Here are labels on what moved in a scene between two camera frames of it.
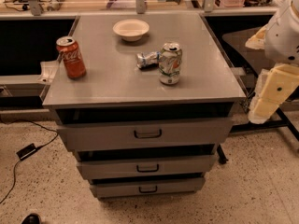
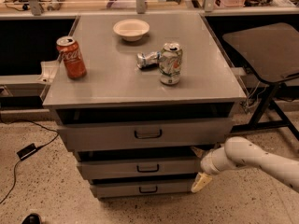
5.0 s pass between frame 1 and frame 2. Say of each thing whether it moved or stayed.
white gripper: moved
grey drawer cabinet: stayed
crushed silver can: stayed
